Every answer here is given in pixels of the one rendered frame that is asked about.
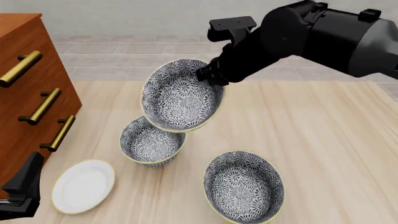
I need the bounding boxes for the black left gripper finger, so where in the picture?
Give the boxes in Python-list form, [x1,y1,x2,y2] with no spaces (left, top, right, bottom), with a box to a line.
[1,151,45,195]

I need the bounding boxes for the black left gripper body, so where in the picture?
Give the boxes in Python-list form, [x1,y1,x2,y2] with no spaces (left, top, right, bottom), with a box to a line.
[0,190,42,220]

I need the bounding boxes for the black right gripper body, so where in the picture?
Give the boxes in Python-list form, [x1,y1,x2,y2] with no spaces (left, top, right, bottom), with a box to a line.
[201,57,233,87]

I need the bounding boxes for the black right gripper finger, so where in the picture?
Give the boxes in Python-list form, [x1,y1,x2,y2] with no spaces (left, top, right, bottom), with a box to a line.
[195,65,213,82]

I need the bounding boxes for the black white patterned bowl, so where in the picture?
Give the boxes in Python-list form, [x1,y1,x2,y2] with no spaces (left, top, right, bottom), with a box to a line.
[119,114,187,169]
[141,58,225,133]
[202,149,285,223]

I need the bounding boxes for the white plate with yellow rim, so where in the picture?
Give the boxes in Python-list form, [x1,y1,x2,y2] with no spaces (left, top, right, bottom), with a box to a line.
[50,159,116,215]

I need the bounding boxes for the red-brown wooden cabinet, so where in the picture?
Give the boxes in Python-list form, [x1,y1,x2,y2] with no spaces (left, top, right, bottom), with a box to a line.
[0,13,83,202]

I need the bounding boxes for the brass cabinet handle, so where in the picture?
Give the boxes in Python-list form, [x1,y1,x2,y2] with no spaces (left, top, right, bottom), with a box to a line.
[0,50,43,88]
[17,87,62,126]
[39,114,76,152]

